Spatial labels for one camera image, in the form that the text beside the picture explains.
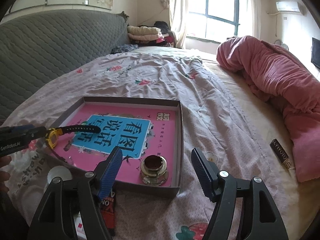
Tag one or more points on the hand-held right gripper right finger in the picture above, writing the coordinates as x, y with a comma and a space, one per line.
203, 175

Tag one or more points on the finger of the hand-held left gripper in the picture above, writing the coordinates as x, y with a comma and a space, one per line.
23, 127
37, 133

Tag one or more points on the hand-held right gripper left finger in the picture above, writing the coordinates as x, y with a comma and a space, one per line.
110, 175

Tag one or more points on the yellow black wrist watch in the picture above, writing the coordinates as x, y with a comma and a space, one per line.
53, 138

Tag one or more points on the shallow grey cardboard box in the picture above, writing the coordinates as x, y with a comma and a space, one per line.
178, 140

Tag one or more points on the white ribbed jar lid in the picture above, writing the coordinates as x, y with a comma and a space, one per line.
60, 172

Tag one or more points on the person's left hand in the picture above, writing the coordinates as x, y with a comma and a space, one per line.
4, 170

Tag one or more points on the pink and blue book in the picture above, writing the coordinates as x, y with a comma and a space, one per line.
160, 130

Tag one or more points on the grey quilted headboard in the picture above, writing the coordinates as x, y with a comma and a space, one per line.
45, 45

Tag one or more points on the strawberry print bedsheet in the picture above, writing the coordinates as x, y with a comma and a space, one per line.
155, 75

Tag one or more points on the dark patterned cloth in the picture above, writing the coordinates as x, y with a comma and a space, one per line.
124, 48

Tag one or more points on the pink fleece blanket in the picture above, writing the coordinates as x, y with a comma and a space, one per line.
280, 80

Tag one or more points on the stack of folded clothes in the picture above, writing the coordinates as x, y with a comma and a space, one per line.
147, 33

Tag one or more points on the white standing fan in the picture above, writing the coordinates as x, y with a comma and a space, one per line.
280, 44

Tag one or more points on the black television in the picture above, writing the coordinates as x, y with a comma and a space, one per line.
315, 52

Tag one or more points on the cream curtain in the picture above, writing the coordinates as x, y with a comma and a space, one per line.
178, 10

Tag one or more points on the dark-framed window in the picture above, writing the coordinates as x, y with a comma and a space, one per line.
217, 7

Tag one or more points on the white air conditioner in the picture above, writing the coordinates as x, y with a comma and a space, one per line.
287, 6

